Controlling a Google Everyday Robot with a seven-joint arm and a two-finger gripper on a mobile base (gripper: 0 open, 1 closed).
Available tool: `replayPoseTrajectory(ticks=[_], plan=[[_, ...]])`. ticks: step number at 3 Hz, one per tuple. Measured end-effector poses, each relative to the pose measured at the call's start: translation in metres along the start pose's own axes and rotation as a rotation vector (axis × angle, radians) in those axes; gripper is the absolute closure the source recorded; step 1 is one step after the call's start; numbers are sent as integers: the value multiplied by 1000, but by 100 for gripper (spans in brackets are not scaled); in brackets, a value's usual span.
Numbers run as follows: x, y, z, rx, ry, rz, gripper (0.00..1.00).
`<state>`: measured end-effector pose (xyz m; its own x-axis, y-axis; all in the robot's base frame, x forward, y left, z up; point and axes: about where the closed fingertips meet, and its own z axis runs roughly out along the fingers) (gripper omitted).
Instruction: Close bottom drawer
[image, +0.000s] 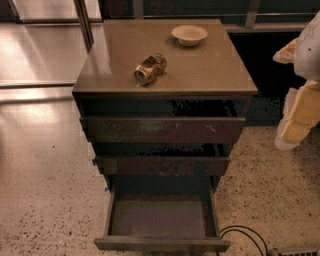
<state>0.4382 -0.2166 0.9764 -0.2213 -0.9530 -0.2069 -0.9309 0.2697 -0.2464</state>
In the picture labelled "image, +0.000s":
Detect brown bottom drawer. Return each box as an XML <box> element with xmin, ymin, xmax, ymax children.
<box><xmin>94</xmin><ymin>190</ymin><xmax>230</xmax><ymax>255</ymax></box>

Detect brown drawer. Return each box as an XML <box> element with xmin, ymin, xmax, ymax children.
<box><xmin>95</xmin><ymin>156</ymin><xmax>230</xmax><ymax>176</ymax></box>
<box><xmin>80</xmin><ymin>116</ymin><xmax>245</xmax><ymax>144</ymax></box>
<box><xmin>94</xmin><ymin>190</ymin><xmax>230</xmax><ymax>255</ymax></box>

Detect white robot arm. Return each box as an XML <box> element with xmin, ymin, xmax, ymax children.
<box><xmin>273</xmin><ymin>11</ymin><xmax>320</xmax><ymax>150</ymax></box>

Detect brown drawer cabinet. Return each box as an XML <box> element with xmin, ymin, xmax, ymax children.
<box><xmin>73</xmin><ymin>20</ymin><xmax>257</xmax><ymax>189</ymax></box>

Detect brown top drawer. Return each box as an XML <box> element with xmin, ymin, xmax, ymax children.
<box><xmin>80</xmin><ymin>116</ymin><xmax>245</xmax><ymax>144</ymax></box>

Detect brown middle drawer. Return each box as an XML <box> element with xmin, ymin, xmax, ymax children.
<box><xmin>95</xmin><ymin>156</ymin><xmax>230</xmax><ymax>176</ymax></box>

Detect crushed gold can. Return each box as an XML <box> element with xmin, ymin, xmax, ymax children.
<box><xmin>134</xmin><ymin>53</ymin><xmax>167</xmax><ymax>86</ymax></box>

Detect white ceramic bowl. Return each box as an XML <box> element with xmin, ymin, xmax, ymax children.
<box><xmin>172</xmin><ymin>25</ymin><xmax>208</xmax><ymax>47</ymax></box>

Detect metal floor vent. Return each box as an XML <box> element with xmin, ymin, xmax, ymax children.
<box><xmin>270</xmin><ymin>246</ymin><xmax>320</xmax><ymax>256</ymax></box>

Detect black floor cable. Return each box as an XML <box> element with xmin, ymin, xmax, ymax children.
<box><xmin>215</xmin><ymin>225</ymin><xmax>270</xmax><ymax>256</ymax></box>

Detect metal window frame rail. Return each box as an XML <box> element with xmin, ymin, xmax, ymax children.
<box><xmin>73</xmin><ymin>0</ymin><xmax>94</xmax><ymax>52</ymax></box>

